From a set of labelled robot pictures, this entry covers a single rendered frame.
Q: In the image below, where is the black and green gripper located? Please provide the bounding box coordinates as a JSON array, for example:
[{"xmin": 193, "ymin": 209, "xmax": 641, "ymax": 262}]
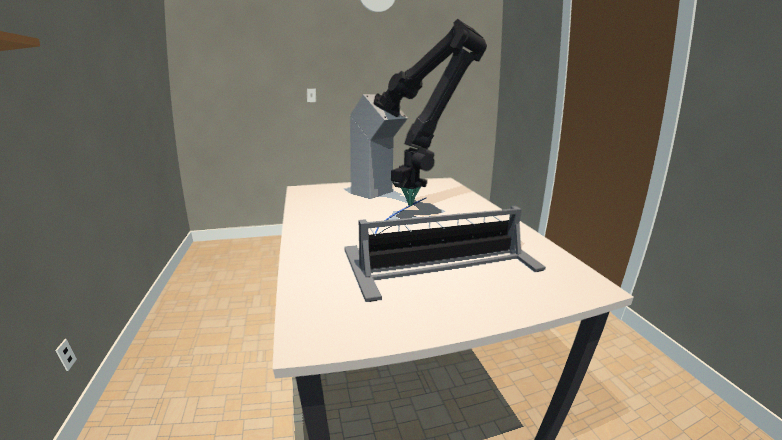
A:
[{"xmin": 401, "ymin": 178, "xmax": 428, "ymax": 206}]

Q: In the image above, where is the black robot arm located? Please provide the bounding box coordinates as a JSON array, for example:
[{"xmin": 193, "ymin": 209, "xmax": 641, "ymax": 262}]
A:
[{"xmin": 373, "ymin": 19, "xmax": 487, "ymax": 188}]

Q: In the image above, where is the grey patch panel rack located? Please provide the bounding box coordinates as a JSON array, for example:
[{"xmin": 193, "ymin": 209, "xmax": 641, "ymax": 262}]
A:
[{"xmin": 344, "ymin": 206, "xmax": 546, "ymax": 302}]

